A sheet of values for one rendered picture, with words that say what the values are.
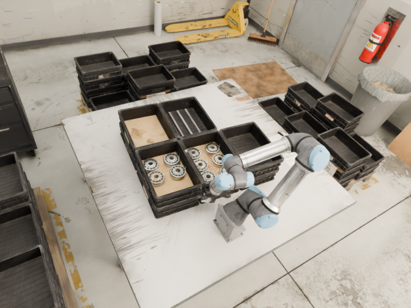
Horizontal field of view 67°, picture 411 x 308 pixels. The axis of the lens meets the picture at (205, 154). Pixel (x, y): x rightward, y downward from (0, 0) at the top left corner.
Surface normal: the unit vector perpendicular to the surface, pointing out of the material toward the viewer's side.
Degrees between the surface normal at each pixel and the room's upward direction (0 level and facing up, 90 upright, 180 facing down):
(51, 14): 90
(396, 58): 90
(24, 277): 0
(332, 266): 0
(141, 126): 0
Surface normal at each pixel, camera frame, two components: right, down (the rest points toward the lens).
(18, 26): 0.50, 0.68
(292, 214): 0.13, -0.67
